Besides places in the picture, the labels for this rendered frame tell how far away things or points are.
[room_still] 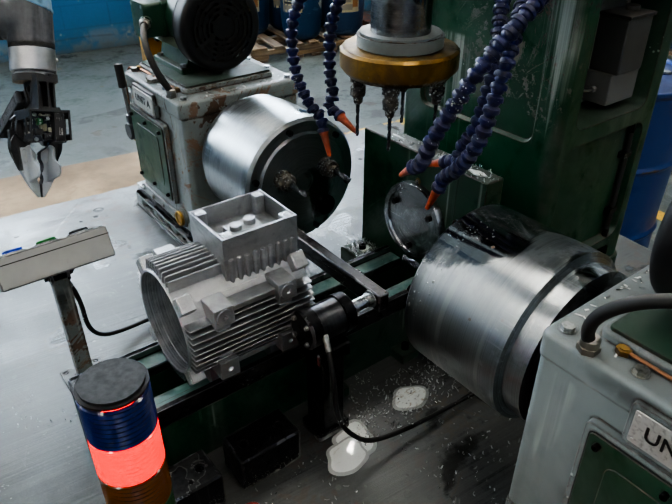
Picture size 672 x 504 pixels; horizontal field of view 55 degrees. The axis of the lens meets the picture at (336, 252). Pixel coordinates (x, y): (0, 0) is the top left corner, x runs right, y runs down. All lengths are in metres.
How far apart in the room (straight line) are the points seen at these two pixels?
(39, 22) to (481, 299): 0.86
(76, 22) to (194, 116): 5.17
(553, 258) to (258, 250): 0.39
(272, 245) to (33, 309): 0.65
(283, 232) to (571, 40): 0.50
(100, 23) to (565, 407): 6.07
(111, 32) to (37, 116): 5.35
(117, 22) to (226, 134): 5.34
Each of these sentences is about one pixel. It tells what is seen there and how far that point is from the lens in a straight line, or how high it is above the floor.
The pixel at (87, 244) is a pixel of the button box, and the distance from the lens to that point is 1.07.
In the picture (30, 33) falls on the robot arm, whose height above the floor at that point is 1.32.
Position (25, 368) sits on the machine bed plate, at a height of 0.80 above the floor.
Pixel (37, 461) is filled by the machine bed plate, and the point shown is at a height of 0.80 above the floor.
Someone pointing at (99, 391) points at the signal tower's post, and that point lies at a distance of 0.56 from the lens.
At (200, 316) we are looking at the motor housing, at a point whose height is 1.06.
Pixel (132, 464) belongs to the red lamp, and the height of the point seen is 1.15.
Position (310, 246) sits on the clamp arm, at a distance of 1.06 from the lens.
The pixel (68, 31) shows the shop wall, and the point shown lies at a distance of 6.48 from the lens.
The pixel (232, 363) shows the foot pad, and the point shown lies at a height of 0.98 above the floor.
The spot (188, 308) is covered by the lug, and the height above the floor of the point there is 1.08.
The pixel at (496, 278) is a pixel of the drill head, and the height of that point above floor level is 1.14.
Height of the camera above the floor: 1.59
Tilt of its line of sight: 32 degrees down
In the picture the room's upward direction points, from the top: straight up
